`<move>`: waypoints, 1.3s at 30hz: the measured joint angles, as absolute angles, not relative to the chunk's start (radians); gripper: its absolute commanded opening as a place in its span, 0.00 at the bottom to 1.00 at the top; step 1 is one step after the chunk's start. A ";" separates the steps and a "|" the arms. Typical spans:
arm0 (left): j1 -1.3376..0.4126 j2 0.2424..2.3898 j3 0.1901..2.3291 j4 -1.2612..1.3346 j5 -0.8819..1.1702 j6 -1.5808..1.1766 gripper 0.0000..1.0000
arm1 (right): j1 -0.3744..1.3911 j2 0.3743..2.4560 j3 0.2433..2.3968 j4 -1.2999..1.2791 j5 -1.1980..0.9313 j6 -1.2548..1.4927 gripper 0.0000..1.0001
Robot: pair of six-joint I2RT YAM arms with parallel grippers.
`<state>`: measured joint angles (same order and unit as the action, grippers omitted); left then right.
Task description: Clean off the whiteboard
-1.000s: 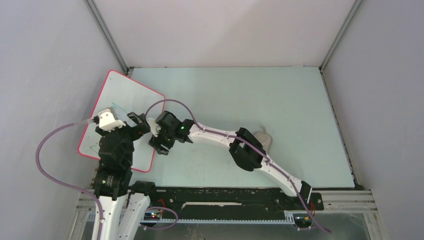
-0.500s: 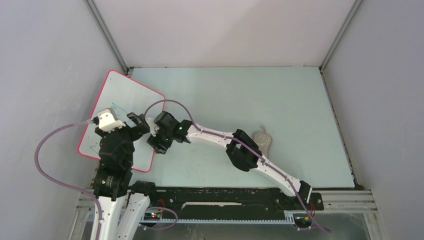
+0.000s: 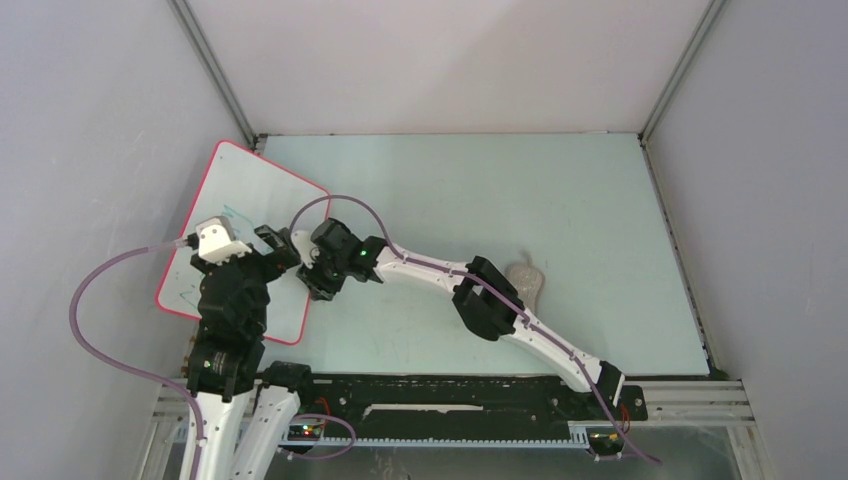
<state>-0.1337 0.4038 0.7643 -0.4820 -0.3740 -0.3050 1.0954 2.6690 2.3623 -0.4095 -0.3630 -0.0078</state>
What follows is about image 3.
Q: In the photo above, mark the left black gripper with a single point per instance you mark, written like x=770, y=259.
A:
x=280, y=258

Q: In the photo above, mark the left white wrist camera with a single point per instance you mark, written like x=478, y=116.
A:
x=214, y=241

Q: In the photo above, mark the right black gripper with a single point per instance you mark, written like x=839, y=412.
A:
x=321, y=288

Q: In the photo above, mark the corner aluminium post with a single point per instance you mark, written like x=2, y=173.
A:
x=198, y=40
x=683, y=65

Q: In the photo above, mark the aluminium frame rail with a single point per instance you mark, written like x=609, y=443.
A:
x=689, y=404

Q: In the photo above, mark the right corner aluminium post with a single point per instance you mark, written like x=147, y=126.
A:
x=683, y=65

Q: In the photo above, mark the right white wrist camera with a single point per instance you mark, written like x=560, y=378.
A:
x=307, y=249

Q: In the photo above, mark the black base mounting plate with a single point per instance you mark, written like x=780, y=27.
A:
x=465, y=408

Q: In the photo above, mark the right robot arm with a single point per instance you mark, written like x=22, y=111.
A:
x=487, y=303

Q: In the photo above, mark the left corner aluminium post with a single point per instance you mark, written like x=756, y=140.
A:
x=198, y=40

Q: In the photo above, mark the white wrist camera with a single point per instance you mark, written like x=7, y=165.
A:
x=307, y=249
x=214, y=241

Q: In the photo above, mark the grey mesh sponge eraser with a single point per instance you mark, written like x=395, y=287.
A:
x=527, y=279

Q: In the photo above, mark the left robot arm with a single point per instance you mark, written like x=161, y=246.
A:
x=238, y=412

